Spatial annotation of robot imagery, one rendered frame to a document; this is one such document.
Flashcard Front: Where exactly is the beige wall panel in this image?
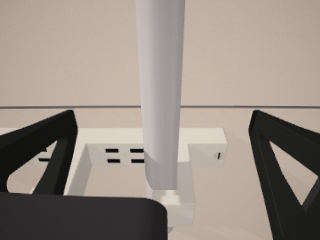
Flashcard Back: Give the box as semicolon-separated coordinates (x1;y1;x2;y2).
0;0;320;240

